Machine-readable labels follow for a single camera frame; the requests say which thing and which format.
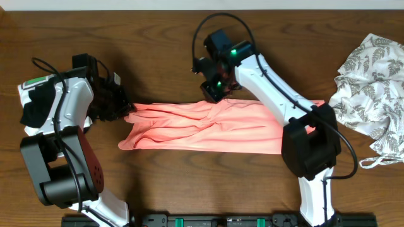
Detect right black cable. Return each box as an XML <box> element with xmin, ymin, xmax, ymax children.
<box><xmin>191</xmin><ymin>12</ymin><xmax>359</xmax><ymax>224</ymax></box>

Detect pink t-shirt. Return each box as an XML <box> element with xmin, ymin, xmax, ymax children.
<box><xmin>117</xmin><ymin>98</ymin><xmax>326</xmax><ymax>155</ymax></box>

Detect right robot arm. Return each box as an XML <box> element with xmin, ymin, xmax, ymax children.
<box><xmin>193</xmin><ymin>30</ymin><xmax>341</xmax><ymax>226</ymax></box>

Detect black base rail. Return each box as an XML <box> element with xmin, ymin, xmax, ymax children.
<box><xmin>61</xmin><ymin>212</ymin><xmax>378</xmax><ymax>227</ymax></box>

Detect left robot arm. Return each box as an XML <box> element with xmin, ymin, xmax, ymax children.
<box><xmin>18</xmin><ymin>54</ymin><xmax>135</xmax><ymax>226</ymax></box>

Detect black folded garment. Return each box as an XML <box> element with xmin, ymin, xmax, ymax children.
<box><xmin>20</xmin><ymin>78</ymin><xmax>56</xmax><ymax>128</ymax></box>

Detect black cable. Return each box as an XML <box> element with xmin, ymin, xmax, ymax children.
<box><xmin>191</xmin><ymin>12</ymin><xmax>359</xmax><ymax>224</ymax></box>
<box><xmin>30</xmin><ymin>56</ymin><xmax>114</xmax><ymax>227</ymax></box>

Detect white garment with green print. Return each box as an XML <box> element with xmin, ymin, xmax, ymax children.
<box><xmin>17</xmin><ymin>74</ymin><xmax>93</xmax><ymax>137</ymax></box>

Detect left black cable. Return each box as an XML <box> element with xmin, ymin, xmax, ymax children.
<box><xmin>30</xmin><ymin>56</ymin><xmax>114</xmax><ymax>227</ymax></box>

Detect white fern print cloth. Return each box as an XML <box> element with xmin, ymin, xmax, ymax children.
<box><xmin>329</xmin><ymin>33</ymin><xmax>403</xmax><ymax>169</ymax></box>

